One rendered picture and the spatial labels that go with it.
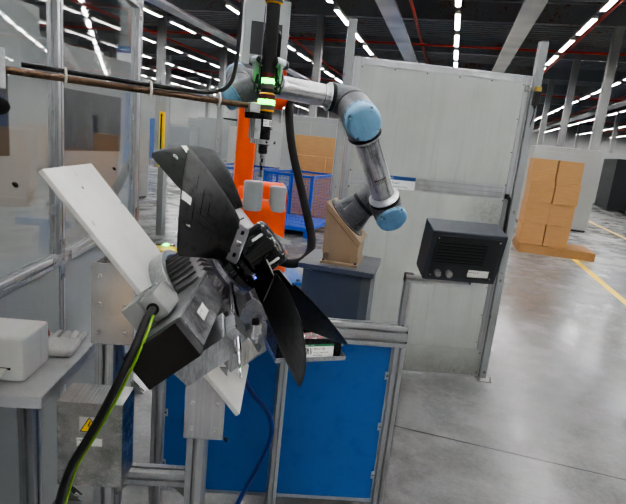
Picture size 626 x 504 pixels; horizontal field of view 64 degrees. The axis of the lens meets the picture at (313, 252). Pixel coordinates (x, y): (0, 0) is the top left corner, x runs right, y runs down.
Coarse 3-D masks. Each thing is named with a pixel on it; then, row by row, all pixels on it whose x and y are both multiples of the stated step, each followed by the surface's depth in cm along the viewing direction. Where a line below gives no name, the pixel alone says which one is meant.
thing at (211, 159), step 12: (156, 156) 124; (168, 156) 126; (180, 156) 129; (204, 156) 134; (216, 156) 138; (168, 168) 124; (180, 168) 126; (216, 168) 134; (180, 180) 125; (216, 180) 130; (228, 180) 133; (228, 192) 130; (240, 204) 130
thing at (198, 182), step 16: (192, 160) 99; (192, 176) 98; (208, 176) 104; (192, 192) 97; (208, 192) 103; (192, 208) 97; (208, 208) 102; (224, 208) 109; (192, 224) 97; (208, 224) 103; (224, 224) 109; (192, 240) 98; (208, 240) 104; (224, 240) 110; (192, 256) 98; (208, 256) 106; (224, 256) 113
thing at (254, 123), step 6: (246, 108) 124; (252, 108) 123; (258, 108) 124; (246, 114) 125; (252, 114) 123; (258, 114) 124; (252, 120) 126; (258, 120) 125; (252, 126) 126; (258, 126) 126; (252, 132) 126; (258, 132) 126; (252, 138) 127; (258, 138) 126; (264, 144) 126; (270, 144) 127; (276, 144) 129
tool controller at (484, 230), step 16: (432, 224) 170; (448, 224) 172; (464, 224) 173; (480, 224) 175; (496, 224) 176; (432, 240) 168; (448, 240) 167; (464, 240) 167; (480, 240) 167; (496, 240) 168; (432, 256) 170; (448, 256) 170; (464, 256) 170; (480, 256) 170; (496, 256) 170; (432, 272) 173; (448, 272) 171; (464, 272) 173; (480, 272) 173; (496, 272) 174
